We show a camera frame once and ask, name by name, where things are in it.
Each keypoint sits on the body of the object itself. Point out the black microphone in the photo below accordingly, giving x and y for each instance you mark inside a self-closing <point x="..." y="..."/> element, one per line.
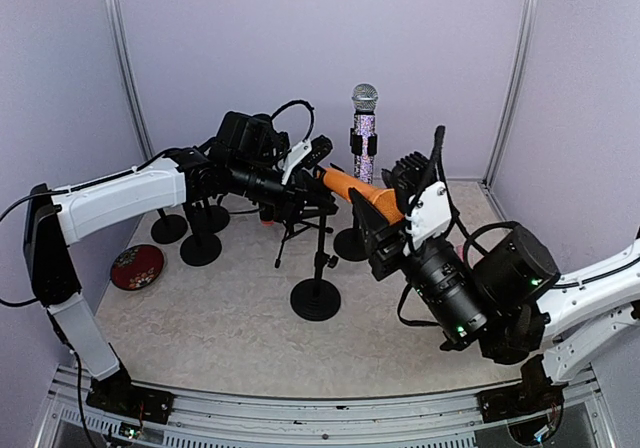
<point x="267" y="215"/>

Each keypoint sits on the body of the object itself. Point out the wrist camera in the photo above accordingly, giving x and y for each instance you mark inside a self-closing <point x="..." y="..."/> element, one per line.
<point x="429" y="218"/>
<point x="305" y="154"/>

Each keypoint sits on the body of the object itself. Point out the red embroidered round cushion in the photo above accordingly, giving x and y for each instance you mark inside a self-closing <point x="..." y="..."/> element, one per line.
<point x="137" y="267"/>

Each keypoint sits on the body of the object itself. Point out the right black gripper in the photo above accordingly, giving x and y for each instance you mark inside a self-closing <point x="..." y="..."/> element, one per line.
<point x="379" y="234"/>

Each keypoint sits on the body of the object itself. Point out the black tripod mic stand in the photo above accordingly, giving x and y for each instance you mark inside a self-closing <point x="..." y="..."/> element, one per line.
<point x="294" y="229"/>

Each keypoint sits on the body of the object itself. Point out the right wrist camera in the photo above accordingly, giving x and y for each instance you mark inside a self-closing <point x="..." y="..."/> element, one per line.
<point x="429" y="218"/>

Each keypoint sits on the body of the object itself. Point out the pink mic round stand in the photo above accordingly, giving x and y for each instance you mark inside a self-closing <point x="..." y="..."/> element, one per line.
<point x="168" y="228"/>

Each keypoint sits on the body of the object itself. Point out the teal mic round stand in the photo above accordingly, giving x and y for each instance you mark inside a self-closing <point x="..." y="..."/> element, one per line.
<point x="202" y="246"/>

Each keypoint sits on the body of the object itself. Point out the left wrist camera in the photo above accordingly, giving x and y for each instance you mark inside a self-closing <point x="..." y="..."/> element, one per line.
<point x="305" y="154"/>

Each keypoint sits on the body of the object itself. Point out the glitter mic round stand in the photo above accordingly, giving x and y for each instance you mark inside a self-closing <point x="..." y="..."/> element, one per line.
<point x="348" y="244"/>

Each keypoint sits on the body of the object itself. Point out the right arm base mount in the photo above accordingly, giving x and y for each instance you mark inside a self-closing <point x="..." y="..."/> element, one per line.
<point x="514" y="401"/>

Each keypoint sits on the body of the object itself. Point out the orange mic round stand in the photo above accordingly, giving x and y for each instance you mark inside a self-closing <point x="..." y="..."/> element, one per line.
<point x="316" y="299"/>

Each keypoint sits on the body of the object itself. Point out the aluminium front rail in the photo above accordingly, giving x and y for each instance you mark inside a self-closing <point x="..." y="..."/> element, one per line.
<point x="200" y="418"/>

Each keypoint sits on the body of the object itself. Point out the orange microphone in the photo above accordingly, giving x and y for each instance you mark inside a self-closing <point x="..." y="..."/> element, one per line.
<point x="383" y="199"/>

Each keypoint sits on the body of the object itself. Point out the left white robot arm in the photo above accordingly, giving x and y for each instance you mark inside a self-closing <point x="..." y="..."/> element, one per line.
<point x="247" y="157"/>

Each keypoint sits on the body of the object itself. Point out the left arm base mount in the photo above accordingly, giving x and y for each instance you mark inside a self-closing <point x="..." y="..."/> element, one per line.
<point x="136" y="402"/>

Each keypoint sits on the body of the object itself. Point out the purple mic round stand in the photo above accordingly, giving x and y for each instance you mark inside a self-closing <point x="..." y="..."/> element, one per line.
<point x="215" y="218"/>

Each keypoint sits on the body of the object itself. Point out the glitter silver microphone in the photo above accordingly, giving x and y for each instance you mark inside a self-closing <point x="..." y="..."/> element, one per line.
<point x="364" y="99"/>

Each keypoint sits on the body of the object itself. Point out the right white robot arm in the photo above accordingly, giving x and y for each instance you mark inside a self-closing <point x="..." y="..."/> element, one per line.
<point x="511" y="301"/>

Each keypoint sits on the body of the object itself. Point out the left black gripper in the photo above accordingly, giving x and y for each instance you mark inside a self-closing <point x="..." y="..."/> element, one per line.
<point x="298" y="190"/>

